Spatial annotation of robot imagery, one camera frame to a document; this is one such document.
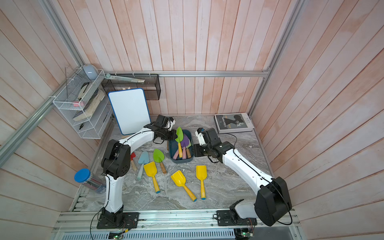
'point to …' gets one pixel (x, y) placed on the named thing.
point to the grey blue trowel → (143, 159)
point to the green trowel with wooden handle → (158, 156)
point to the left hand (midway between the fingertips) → (177, 137)
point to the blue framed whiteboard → (131, 110)
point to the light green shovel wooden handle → (188, 149)
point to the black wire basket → (152, 85)
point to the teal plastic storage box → (173, 147)
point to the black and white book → (233, 122)
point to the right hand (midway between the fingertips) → (194, 148)
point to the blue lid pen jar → (85, 176)
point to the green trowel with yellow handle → (179, 139)
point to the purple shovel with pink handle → (184, 143)
